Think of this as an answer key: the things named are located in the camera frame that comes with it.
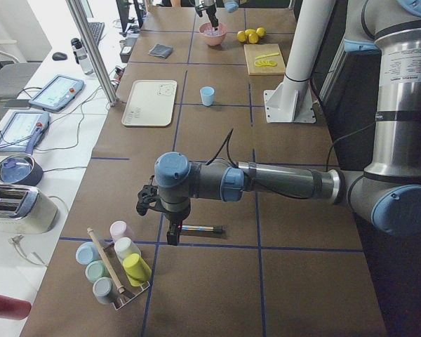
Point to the red bottle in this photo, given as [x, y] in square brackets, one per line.
[14, 308]

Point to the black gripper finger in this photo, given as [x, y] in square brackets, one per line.
[214, 22]
[173, 233]

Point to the black keyboard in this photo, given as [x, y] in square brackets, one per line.
[97, 29]

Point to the black computer mouse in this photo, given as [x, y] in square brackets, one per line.
[58, 56]

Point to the light blue plastic cup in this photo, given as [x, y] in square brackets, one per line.
[207, 95]

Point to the yellow lemon slices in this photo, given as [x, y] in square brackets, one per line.
[265, 63]

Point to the blue cup on rack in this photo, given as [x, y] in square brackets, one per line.
[87, 253]

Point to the grey cup on rack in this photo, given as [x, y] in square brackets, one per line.
[103, 290]

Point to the clear water bottle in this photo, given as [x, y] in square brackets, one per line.
[81, 56]

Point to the blue pot with lid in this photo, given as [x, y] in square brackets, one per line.
[20, 169]

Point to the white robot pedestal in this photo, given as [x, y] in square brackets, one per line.
[291, 101]

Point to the yellow lemon one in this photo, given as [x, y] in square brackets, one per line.
[241, 36]

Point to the yellow lemon three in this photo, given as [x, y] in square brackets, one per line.
[249, 31]

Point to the clear cup rack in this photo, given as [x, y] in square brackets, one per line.
[125, 292]

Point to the yellow plastic knife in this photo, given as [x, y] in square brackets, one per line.
[267, 55]

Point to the green cup on rack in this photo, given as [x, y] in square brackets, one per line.
[96, 270]

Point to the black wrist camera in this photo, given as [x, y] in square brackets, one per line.
[148, 199]

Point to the yellow lemon two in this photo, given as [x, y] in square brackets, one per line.
[253, 38]

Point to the white cup on rack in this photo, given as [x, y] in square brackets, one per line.
[125, 247]

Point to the near teach pendant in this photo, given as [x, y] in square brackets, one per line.
[23, 127]

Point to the steel muddler black tip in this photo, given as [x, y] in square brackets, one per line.
[195, 228]

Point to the aluminium frame post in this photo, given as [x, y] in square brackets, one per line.
[80, 19]

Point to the grey folded cloth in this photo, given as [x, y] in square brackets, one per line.
[161, 51]

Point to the cream bear tray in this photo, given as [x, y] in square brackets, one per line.
[150, 103]

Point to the teach pendant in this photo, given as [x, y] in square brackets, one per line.
[23, 127]
[57, 93]

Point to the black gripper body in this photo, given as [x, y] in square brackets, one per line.
[175, 217]

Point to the yellow lemon four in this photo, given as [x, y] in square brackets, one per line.
[261, 32]

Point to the pink bowl of ice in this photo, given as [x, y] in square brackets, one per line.
[213, 36]

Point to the yellow cup on rack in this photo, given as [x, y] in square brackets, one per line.
[137, 270]

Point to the pink cup on rack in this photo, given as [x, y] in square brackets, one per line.
[120, 229]

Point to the wooden cutting board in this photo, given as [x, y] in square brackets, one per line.
[264, 59]

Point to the dark box with label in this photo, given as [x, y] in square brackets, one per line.
[127, 48]

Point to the far teach pendant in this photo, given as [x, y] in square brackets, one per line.
[57, 93]

